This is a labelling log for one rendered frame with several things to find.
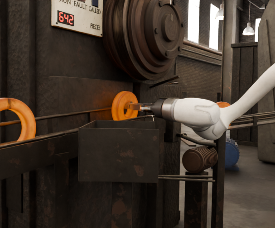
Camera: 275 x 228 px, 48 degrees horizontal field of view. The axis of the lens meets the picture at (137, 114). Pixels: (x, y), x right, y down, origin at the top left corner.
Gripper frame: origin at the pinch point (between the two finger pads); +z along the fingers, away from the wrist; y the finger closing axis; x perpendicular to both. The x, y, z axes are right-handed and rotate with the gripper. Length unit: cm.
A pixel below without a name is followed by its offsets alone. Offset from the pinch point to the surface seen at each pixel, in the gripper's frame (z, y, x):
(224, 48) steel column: 282, 868, 148
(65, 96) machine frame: 7.0, -27.9, 3.3
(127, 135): -36, -44, -4
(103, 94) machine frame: 7.0, -7.2, 4.1
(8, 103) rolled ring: -1, -56, 2
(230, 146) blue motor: 24, 217, -50
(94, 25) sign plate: 11.9, -9.4, 33.3
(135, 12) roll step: -2.9, -0.2, 39.2
